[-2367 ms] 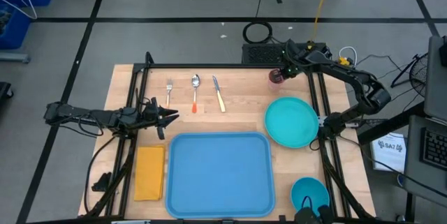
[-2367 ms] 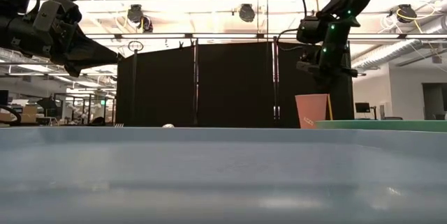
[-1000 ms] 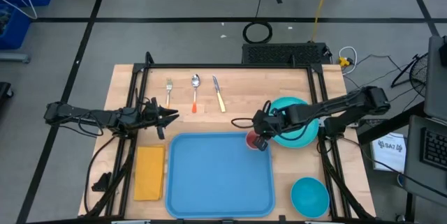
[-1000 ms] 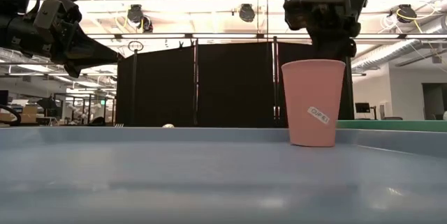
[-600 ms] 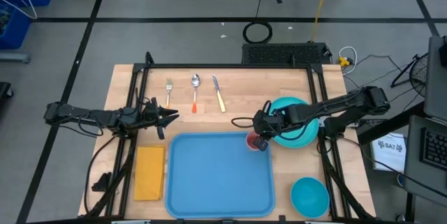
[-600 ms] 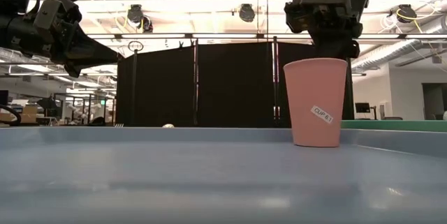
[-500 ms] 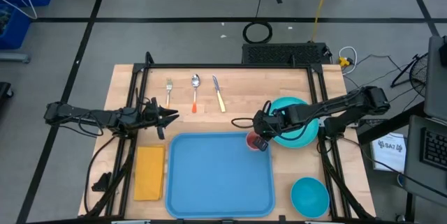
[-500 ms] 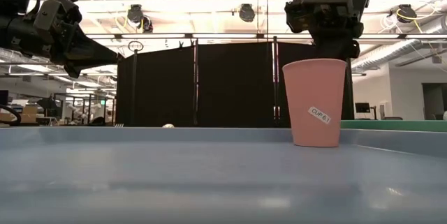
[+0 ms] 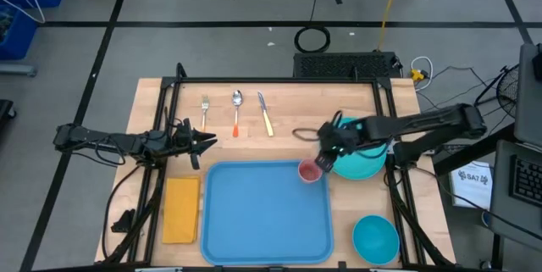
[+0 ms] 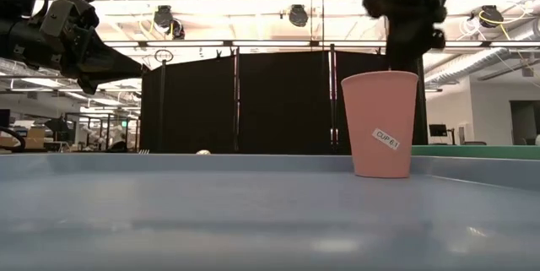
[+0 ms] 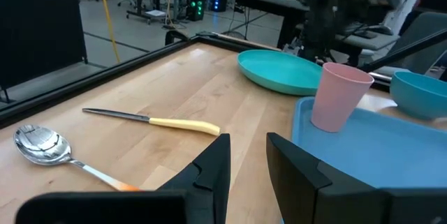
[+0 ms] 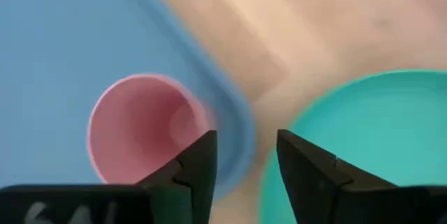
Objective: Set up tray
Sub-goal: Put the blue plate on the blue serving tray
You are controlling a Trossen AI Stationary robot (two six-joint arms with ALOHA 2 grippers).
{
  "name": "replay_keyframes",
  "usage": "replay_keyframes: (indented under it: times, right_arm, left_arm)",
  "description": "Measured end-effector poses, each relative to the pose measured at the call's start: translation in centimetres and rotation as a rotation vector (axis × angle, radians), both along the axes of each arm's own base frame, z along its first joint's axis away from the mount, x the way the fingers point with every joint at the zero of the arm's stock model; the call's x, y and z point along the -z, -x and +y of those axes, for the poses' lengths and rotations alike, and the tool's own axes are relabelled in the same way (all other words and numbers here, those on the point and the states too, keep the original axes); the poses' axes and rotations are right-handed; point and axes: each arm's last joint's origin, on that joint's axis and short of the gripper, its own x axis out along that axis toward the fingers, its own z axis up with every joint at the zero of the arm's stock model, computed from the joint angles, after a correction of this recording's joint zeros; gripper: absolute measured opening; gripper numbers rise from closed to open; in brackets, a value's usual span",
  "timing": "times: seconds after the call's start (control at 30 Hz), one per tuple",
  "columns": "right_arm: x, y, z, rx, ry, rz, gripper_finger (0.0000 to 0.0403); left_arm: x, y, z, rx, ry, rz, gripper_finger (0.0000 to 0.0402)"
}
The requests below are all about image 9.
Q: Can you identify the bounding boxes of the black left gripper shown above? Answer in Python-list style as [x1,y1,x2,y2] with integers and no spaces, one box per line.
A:
[169,117,218,158]

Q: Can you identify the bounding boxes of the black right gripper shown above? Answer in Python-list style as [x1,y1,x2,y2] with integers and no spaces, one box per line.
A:
[314,119,365,175]

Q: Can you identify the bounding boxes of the pink plastic cup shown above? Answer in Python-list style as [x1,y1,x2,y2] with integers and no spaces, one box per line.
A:
[297,158,324,185]

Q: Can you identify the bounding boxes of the orange-handled metal fork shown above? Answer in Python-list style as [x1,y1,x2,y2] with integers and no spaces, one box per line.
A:
[200,95,211,133]

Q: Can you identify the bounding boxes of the teal plate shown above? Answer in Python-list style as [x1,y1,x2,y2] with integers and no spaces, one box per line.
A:
[325,117,389,181]

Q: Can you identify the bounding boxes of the orange-handled metal spoon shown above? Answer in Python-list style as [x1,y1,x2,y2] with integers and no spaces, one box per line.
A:
[231,89,244,138]

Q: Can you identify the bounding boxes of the cream-handled table knife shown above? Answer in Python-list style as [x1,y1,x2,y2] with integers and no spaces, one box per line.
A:
[257,91,275,137]

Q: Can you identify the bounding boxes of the yellow cloth napkin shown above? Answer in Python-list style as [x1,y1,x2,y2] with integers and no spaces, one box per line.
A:
[162,176,202,246]

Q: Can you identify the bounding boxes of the blue bowl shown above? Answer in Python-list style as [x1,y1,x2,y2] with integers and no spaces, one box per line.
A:
[351,214,401,266]

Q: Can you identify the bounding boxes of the blue plastic tray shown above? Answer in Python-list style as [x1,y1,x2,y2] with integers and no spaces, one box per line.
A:
[200,160,335,267]

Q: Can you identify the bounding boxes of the black vented computer case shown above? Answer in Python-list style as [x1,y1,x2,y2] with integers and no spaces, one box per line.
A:
[292,51,401,80]

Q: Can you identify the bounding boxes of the white printed paper sheet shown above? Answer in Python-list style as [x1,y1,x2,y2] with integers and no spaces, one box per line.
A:
[448,160,495,210]

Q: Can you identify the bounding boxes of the black desk leg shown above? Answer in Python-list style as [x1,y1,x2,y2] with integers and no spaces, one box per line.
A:
[431,125,516,176]

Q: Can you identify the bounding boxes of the grey keyboard desk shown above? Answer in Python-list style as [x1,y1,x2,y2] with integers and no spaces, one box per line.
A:
[489,138,542,250]

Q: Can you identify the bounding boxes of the grey metal bar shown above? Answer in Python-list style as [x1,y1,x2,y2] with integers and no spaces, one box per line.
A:
[0,64,37,78]

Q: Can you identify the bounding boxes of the black chair part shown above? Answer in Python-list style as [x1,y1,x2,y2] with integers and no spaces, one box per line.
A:
[0,98,17,121]

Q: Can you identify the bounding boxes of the black keyboard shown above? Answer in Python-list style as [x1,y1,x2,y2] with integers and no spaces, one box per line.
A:
[509,155,542,208]

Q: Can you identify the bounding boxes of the grey desk panel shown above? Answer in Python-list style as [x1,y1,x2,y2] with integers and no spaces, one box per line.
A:
[514,42,542,147]

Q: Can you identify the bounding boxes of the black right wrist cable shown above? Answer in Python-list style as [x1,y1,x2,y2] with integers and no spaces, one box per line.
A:
[291,127,322,142]

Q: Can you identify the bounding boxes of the black aluminium table frame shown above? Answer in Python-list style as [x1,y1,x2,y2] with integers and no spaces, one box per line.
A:
[103,62,456,267]

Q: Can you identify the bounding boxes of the small black bracket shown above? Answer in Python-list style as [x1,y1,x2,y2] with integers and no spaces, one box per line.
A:
[110,208,136,234]

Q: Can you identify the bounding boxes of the coiled black cable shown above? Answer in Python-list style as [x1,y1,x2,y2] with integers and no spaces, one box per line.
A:
[294,25,332,54]

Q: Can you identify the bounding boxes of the black left base cable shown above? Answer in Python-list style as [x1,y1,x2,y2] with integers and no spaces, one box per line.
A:
[101,164,143,260]

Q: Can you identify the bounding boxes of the white cable loop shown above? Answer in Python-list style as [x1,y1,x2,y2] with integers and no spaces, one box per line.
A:
[409,55,434,92]

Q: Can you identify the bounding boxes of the thin black floor cables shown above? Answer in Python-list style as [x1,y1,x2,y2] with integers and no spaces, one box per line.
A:
[417,64,509,131]

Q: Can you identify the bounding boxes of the yellow extension cable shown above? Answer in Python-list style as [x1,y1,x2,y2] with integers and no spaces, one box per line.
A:
[378,0,406,52]

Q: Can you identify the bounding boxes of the black wire fan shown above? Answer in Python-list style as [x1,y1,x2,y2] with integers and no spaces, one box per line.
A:
[473,63,520,119]

